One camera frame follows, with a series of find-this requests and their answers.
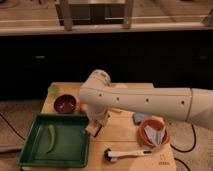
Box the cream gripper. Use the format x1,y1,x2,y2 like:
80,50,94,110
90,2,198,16
87,110,110,126

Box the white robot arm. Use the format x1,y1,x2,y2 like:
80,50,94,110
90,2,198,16
79,69,213,131

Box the green plastic tray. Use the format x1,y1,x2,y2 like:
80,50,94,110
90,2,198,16
19,114,90,168

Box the red yellow apple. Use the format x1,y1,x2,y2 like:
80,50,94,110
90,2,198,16
79,103,87,112

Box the blue sponge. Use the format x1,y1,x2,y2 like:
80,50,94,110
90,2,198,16
133,113,150,125

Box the dark red bowl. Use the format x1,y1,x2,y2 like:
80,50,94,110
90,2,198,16
54,94,77,114

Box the orange clay bowl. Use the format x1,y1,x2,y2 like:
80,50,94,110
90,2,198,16
137,119,170,149

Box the green chili pepper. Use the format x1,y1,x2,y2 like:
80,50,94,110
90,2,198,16
46,125,56,153

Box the blue grey cloth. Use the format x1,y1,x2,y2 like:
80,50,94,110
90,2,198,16
145,125,166,147

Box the light green lime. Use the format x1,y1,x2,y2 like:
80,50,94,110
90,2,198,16
48,85,60,98

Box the wooden chair legs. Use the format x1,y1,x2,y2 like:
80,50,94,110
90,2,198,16
55,0,134,31

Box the white handled dish brush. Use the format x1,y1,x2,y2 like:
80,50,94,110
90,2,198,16
104,148,152,162

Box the black power cable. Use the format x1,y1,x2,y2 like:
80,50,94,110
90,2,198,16
170,123,198,154

